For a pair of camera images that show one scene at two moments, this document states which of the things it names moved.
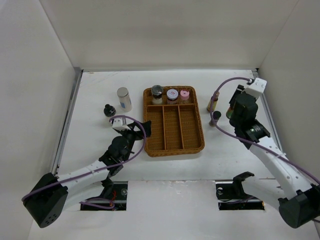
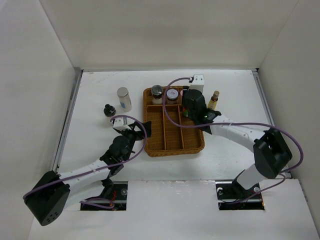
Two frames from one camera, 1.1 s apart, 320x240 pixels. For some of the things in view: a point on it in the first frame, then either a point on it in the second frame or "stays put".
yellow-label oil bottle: x=215 y=101 stays put
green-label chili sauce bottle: x=230 y=112 -> x=186 y=112
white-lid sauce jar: x=172 y=96 stays put
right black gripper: x=239 y=90 -> x=184 y=99
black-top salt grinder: x=157 y=91 stays put
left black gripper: x=134 y=133 stays put
